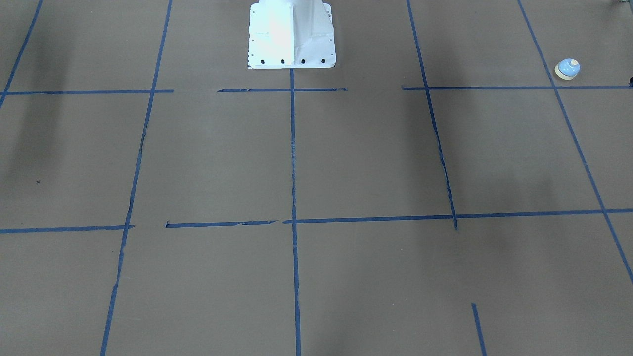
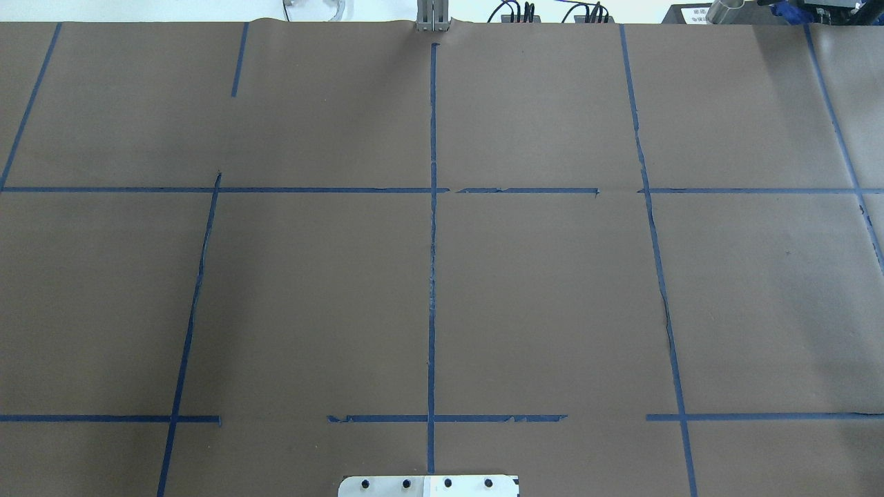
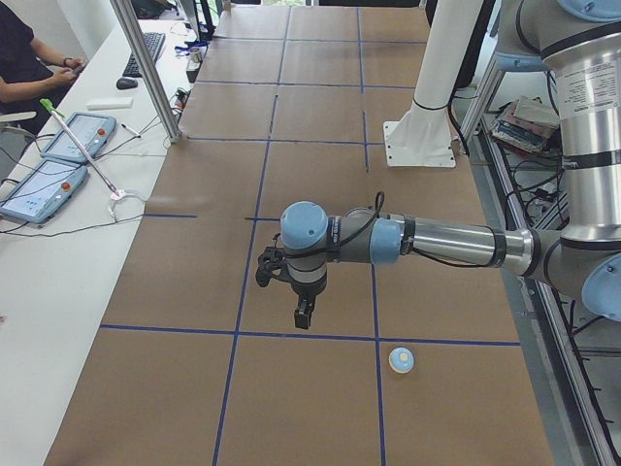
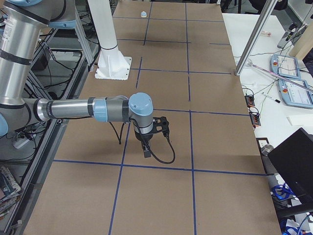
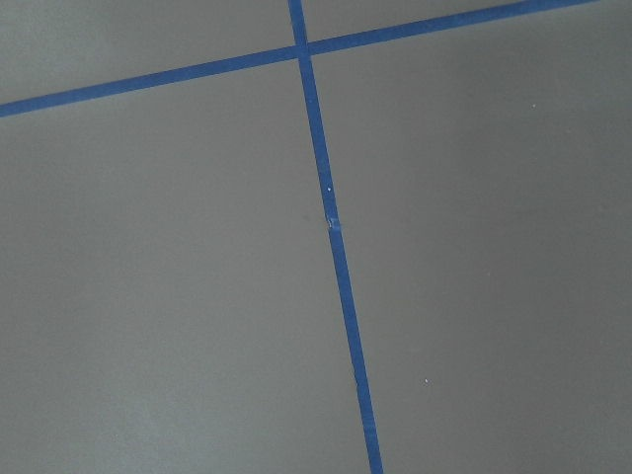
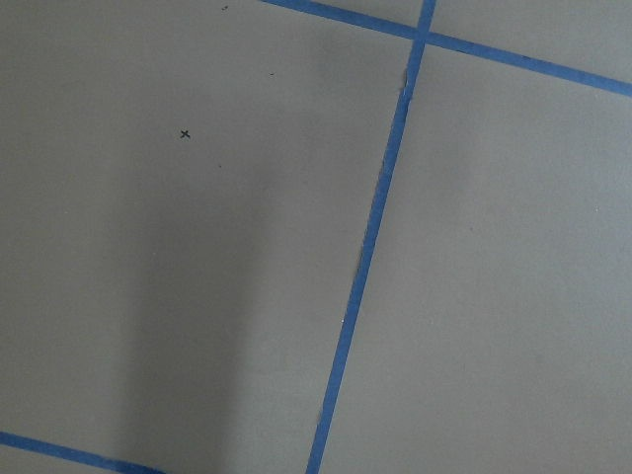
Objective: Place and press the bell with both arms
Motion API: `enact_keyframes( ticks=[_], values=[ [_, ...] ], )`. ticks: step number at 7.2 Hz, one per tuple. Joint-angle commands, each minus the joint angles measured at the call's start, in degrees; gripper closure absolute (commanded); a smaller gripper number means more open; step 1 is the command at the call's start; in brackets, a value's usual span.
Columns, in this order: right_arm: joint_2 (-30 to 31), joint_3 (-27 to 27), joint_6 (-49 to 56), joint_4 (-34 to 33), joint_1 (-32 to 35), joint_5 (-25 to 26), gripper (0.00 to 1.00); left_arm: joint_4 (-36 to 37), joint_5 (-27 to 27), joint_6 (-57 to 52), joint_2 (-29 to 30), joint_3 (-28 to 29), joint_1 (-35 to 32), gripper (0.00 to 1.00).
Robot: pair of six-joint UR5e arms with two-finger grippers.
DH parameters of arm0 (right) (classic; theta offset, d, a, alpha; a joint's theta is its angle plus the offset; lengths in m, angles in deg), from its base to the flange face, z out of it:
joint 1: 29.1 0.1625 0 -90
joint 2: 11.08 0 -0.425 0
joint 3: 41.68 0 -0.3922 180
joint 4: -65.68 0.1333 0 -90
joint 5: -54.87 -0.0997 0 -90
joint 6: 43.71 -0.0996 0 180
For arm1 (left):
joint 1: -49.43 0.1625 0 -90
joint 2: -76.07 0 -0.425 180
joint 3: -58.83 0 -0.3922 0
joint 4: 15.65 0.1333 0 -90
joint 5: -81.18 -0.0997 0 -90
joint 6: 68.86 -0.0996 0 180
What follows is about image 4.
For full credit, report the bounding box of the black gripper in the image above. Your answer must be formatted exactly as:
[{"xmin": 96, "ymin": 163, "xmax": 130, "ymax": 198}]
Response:
[{"xmin": 135, "ymin": 132, "xmax": 152, "ymax": 158}]

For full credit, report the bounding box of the light blue white bell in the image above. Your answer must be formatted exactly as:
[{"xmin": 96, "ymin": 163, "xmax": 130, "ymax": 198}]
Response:
[{"xmin": 140, "ymin": 11, "xmax": 147, "ymax": 18}]

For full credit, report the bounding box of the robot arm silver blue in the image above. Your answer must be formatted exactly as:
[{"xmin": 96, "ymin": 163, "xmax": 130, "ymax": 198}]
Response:
[{"xmin": 0, "ymin": 0, "xmax": 155, "ymax": 157}]

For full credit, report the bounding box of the lower orange black connector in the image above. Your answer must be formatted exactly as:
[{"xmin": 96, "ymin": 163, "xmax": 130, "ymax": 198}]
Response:
[{"xmin": 249, "ymin": 111, "xmax": 261, "ymax": 128}]

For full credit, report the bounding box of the orange black connector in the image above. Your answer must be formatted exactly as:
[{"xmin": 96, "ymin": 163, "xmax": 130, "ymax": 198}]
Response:
[
  {"xmin": 249, "ymin": 111, "xmax": 261, "ymax": 128},
  {"xmin": 245, "ymin": 94, "xmax": 255, "ymax": 108}
]

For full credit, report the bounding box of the upper orange black connector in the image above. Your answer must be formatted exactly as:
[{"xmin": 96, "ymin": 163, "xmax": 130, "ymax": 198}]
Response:
[{"xmin": 245, "ymin": 94, "xmax": 255, "ymax": 108}]

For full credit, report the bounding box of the silver metal cylinder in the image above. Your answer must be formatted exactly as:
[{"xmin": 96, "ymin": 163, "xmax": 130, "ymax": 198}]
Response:
[{"xmin": 261, "ymin": 144, "xmax": 274, "ymax": 156}]

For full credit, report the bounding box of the white power strip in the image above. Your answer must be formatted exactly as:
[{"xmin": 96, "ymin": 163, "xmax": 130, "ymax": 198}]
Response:
[{"xmin": 13, "ymin": 137, "xmax": 30, "ymax": 149}]

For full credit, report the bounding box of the black marker pen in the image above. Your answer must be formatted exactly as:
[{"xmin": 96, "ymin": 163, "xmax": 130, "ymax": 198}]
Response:
[{"xmin": 262, "ymin": 93, "xmax": 281, "ymax": 103}]

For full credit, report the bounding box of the stack of magazines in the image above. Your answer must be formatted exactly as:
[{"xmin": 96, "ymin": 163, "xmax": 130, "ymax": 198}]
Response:
[{"xmin": 0, "ymin": 165, "xmax": 22, "ymax": 218}]

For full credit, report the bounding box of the black laptop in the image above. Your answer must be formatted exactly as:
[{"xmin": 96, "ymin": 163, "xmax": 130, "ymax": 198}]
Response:
[{"xmin": 268, "ymin": 128, "xmax": 313, "ymax": 204}]

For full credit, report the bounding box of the white flat block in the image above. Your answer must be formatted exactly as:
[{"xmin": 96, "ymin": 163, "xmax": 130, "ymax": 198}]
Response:
[{"xmin": 287, "ymin": 115, "xmax": 313, "ymax": 126}]

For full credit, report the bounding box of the lower teach pendant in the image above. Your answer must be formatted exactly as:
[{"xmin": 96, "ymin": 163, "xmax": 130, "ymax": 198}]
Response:
[{"xmin": 278, "ymin": 79, "xmax": 313, "ymax": 109}]

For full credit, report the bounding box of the teach pendant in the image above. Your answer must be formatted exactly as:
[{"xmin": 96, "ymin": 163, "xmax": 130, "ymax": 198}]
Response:
[
  {"xmin": 278, "ymin": 79, "xmax": 313, "ymax": 109},
  {"xmin": 270, "ymin": 54, "xmax": 301, "ymax": 79}
]

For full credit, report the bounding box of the upper teach pendant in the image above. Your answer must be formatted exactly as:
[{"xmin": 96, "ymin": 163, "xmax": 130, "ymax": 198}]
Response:
[{"xmin": 270, "ymin": 54, "xmax": 301, "ymax": 79}]

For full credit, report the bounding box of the black camera cable loop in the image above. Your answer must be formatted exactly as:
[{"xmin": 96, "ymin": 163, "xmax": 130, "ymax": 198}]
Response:
[{"xmin": 148, "ymin": 133, "xmax": 176, "ymax": 164}]

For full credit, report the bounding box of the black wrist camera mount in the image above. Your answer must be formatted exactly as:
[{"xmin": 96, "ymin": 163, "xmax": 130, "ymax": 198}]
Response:
[{"xmin": 152, "ymin": 117, "xmax": 170, "ymax": 137}]

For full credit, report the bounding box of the white pedestal column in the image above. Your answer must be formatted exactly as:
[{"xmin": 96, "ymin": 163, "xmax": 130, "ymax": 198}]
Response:
[{"xmin": 88, "ymin": 0, "xmax": 132, "ymax": 80}]

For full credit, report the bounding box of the blue lanyard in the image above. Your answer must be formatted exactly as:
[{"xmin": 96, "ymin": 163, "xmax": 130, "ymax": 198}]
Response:
[{"xmin": 272, "ymin": 183, "xmax": 298, "ymax": 200}]

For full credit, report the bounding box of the aluminium frame post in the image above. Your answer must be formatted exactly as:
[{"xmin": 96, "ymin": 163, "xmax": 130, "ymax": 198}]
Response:
[{"xmin": 234, "ymin": 0, "xmax": 278, "ymax": 76}]

